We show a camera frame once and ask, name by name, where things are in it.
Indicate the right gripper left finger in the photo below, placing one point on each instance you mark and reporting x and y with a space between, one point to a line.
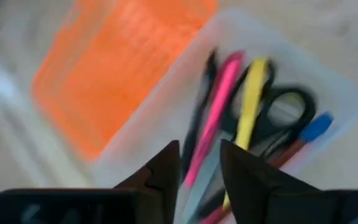
160 186

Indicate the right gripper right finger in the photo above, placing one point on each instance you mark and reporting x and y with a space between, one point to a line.
253 186

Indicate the matte black marker pen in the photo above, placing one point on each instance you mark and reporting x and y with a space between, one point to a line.
197 124

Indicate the brown pencil with blue eraser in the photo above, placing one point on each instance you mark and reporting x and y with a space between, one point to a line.
315 129

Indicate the yellow highlighter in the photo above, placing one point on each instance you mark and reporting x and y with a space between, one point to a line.
253 99

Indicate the pink highlighter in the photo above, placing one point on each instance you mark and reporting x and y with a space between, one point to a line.
219 102

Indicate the clear plastic supply box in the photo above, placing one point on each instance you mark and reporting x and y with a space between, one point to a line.
172 109

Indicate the orange plastic box lid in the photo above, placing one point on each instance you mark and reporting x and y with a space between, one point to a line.
113 71

